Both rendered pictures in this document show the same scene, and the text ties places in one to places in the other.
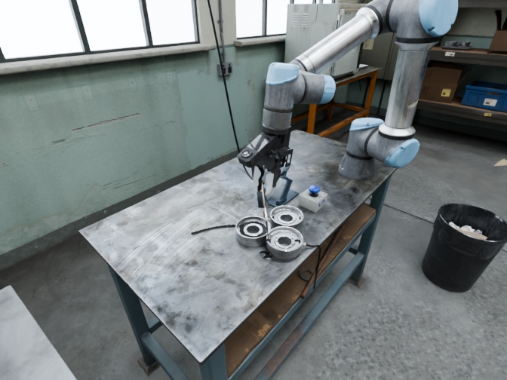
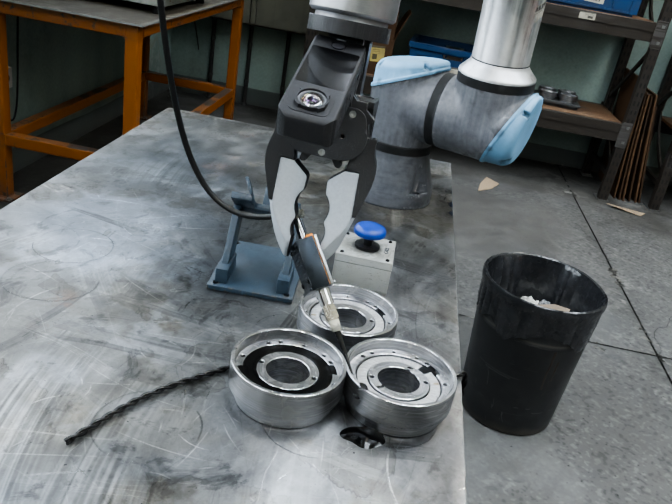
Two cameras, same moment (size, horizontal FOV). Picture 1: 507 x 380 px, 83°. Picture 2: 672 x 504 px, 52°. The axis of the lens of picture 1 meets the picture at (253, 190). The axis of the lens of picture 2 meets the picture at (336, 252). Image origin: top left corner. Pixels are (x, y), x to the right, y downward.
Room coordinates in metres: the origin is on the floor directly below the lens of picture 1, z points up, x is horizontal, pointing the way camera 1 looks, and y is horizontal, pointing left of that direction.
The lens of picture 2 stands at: (0.25, 0.30, 1.20)
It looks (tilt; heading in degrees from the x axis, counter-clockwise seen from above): 25 degrees down; 322
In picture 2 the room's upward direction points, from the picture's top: 10 degrees clockwise
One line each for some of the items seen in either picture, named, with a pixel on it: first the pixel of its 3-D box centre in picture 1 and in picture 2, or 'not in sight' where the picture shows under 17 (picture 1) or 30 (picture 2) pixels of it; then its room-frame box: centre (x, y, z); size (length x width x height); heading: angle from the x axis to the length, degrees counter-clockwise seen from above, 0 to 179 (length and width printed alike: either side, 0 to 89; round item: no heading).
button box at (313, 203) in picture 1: (313, 198); (364, 259); (0.84, -0.21, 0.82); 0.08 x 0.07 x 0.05; 138
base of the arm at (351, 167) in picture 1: (358, 161); (392, 164); (1.08, -0.44, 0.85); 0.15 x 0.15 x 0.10
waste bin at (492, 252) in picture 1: (459, 249); (523, 345); (1.22, -1.19, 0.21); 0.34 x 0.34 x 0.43
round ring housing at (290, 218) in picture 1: (286, 219); (346, 324); (0.72, -0.11, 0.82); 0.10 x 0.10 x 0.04
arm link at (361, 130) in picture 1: (365, 135); (410, 97); (1.07, -0.44, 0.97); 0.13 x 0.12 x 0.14; 26
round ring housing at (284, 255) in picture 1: (284, 243); (397, 387); (0.61, -0.09, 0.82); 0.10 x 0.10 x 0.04
